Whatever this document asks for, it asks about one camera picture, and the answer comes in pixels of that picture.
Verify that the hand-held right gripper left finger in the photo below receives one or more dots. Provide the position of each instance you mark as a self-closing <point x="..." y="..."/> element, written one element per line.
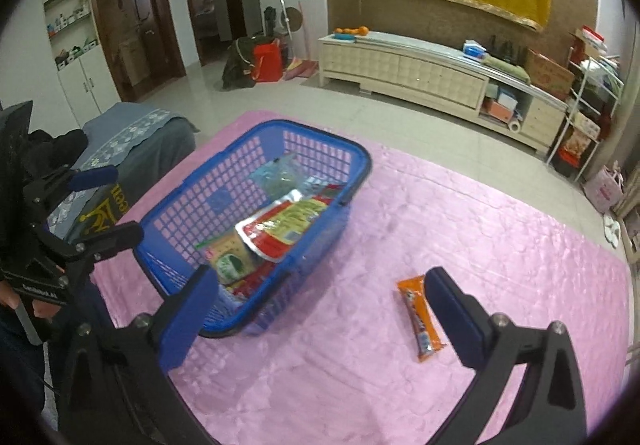
<point x="192" y="320"/>

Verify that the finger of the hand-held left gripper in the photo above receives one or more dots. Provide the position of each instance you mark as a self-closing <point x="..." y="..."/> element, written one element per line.
<point x="92" y="177"/>
<point x="110" y="237"/>

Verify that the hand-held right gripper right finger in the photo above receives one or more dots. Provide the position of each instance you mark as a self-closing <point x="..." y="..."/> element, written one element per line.
<point x="450" y="310"/>

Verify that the orange snack packet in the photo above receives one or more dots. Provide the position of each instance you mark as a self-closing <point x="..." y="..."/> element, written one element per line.
<point x="417" y="315"/>

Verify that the green white snack packet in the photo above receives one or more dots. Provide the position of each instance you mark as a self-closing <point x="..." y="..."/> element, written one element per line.
<point x="230" y="262"/>

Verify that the blue plastic basket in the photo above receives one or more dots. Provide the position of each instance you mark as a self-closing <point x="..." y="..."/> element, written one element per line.
<point x="219" y="201"/>

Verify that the silver red green snack packet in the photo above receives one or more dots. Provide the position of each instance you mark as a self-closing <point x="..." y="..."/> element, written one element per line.
<point x="280" y="225"/>

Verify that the light blue bear snack packet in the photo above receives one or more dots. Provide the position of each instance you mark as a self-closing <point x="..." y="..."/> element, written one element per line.
<point x="277" y="175"/>

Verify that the pale blue white snack packet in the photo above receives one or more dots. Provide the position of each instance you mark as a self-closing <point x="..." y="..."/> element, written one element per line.
<point x="320" y="186"/>

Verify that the person's left hand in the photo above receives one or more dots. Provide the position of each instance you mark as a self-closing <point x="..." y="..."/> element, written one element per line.
<point x="44" y="311"/>

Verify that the dark cloth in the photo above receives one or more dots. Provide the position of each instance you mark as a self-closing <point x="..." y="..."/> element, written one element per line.
<point x="57" y="150"/>

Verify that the grey covered armchair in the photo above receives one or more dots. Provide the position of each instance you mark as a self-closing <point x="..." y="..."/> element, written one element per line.
<point x="150" y="145"/>

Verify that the white cupboard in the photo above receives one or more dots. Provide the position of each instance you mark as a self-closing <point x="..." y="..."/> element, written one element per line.
<point x="85" y="85"/>

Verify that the pink quilted cover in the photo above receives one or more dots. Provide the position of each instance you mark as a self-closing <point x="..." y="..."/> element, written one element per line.
<point x="400" y="225"/>

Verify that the white slipper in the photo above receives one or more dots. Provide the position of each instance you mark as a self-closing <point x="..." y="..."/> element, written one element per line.
<point x="611" y="223"/>
<point x="614" y="237"/>

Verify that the dark bag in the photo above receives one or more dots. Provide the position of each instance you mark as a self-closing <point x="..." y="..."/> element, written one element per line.
<point x="237" y="65"/>

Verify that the pink bag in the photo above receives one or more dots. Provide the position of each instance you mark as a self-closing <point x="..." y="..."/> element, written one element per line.
<point x="602" y="192"/>

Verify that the paper towel roll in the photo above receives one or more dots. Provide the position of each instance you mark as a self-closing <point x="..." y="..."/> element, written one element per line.
<point x="515" y="126"/>

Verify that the red printed gift box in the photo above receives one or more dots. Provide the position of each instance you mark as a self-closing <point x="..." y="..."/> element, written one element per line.
<point x="572" y="152"/>

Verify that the orange box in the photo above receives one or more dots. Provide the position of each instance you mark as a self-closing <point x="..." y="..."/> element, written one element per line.
<point x="497" y="111"/>

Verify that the red bag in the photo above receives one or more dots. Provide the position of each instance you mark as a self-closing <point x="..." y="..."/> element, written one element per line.
<point x="267" y="62"/>

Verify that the pink broom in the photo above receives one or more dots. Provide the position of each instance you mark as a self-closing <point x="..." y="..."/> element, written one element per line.
<point x="300" y="69"/>

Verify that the cream TV cabinet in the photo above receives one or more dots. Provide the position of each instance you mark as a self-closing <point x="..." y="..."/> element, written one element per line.
<point x="410" y="70"/>

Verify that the white mop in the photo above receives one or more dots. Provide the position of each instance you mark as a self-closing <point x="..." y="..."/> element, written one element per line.
<point x="286" y="25"/>

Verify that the green cushion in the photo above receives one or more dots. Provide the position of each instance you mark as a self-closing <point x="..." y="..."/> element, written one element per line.
<point x="505" y="67"/>

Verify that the white metal rack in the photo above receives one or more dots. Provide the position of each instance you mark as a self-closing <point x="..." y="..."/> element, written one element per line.
<point x="582" y="90"/>

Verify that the cardboard box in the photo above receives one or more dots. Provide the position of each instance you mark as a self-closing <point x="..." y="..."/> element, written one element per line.
<point x="550" y="72"/>

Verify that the blue tissue box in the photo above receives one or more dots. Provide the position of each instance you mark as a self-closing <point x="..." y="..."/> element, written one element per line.
<point x="475" y="51"/>

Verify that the black router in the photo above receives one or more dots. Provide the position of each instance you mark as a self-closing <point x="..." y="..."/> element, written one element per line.
<point x="507" y="52"/>

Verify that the blue plate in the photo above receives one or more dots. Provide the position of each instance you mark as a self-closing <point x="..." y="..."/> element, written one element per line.
<point x="345" y="37"/>

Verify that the wall shelf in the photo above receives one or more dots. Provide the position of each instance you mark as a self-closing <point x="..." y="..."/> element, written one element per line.
<point x="67" y="15"/>

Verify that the round brown wall disc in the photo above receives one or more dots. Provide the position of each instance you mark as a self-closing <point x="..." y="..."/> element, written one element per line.
<point x="296" y="20"/>

